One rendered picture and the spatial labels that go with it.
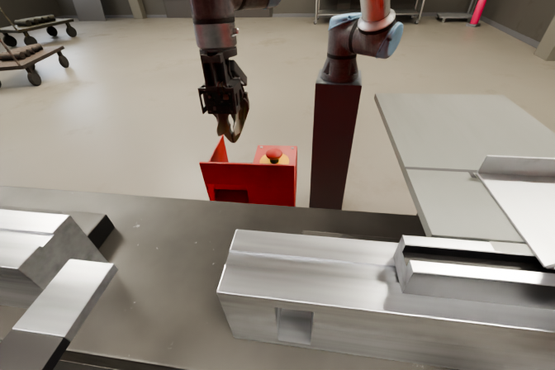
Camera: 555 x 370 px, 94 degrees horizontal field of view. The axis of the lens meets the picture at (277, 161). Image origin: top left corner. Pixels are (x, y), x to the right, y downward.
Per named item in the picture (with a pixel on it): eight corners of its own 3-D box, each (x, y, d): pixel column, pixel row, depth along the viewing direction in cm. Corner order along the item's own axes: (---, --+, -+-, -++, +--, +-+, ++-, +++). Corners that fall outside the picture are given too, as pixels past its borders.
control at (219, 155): (296, 179, 76) (297, 125, 64) (294, 223, 63) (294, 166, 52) (230, 177, 78) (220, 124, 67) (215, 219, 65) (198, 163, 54)
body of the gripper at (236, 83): (201, 116, 52) (188, 53, 46) (214, 101, 59) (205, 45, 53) (239, 117, 51) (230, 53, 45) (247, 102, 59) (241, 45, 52)
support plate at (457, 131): (500, 101, 38) (503, 94, 38) (708, 266, 18) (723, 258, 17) (373, 98, 40) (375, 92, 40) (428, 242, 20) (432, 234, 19)
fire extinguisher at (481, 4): (481, 27, 497) (495, -8, 463) (467, 26, 502) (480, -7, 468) (477, 25, 515) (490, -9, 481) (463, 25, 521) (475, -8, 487)
